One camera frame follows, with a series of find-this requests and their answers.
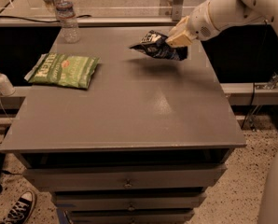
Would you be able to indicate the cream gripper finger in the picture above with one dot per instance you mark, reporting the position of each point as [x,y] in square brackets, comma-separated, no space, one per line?
[180,38]
[180,27]

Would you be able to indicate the black and white sneaker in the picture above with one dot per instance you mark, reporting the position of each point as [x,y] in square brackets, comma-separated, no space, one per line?
[21,210]

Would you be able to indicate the grey metal post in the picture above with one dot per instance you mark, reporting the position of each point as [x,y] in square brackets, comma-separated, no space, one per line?
[177,7]

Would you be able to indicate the blue chip bag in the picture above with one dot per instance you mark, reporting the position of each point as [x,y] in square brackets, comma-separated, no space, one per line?
[154,45]

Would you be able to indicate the green jalapeno chip bag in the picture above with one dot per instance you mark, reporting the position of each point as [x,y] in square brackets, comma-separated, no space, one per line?
[63,70]

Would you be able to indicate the white pump sanitizer bottle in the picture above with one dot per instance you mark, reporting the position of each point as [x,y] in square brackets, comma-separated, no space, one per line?
[6,88]

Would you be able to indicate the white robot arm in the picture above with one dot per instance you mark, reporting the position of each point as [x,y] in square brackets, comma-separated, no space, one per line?
[228,13]

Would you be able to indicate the clear plastic water bottle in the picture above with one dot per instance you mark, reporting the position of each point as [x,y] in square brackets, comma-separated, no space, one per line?
[66,15]

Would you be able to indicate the grey drawer cabinet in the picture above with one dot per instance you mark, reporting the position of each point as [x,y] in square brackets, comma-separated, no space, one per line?
[137,111]

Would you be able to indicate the bottom grey drawer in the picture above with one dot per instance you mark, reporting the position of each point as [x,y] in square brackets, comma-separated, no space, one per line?
[136,217]

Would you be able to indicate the top grey drawer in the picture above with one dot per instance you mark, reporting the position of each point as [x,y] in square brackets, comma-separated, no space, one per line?
[126,177]

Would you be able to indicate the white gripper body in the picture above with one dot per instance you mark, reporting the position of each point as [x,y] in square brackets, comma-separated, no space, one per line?
[199,22]

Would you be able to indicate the grey drawer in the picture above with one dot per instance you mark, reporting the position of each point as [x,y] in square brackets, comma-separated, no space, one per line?
[131,201]
[136,217]
[126,177]

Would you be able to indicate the middle grey drawer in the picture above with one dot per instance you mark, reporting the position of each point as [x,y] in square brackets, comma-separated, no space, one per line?
[131,201]

